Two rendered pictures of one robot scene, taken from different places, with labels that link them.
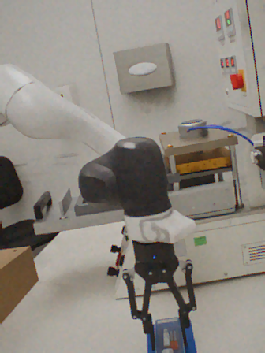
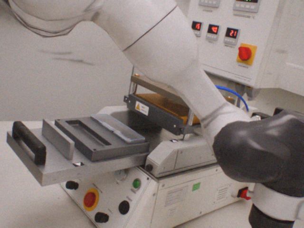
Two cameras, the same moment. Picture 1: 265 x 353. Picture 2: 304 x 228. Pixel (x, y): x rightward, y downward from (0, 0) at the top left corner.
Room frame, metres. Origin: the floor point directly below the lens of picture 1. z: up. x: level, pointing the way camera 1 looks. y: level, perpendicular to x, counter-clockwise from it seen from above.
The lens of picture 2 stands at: (0.61, 0.54, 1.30)
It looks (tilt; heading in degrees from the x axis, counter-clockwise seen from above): 17 degrees down; 314
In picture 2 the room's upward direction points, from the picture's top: 11 degrees clockwise
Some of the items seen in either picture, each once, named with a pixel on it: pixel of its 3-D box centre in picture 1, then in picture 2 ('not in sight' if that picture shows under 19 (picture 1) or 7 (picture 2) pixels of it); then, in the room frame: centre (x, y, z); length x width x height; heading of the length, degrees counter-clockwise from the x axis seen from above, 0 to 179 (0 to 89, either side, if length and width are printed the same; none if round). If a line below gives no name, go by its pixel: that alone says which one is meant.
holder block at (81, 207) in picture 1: (108, 195); (101, 135); (1.23, 0.08, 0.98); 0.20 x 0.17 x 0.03; 177
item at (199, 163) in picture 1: (195, 151); (179, 101); (1.21, -0.18, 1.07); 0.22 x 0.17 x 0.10; 177
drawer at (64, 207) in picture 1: (92, 202); (84, 141); (1.23, 0.12, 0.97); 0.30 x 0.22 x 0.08; 87
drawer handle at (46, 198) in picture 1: (42, 204); (28, 140); (1.24, 0.26, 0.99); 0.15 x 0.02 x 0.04; 177
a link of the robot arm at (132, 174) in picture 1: (120, 174); (269, 147); (0.83, 0.02, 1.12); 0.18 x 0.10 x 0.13; 49
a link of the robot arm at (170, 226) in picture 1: (159, 224); (292, 200); (0.78, -0.03, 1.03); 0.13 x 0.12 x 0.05; 177
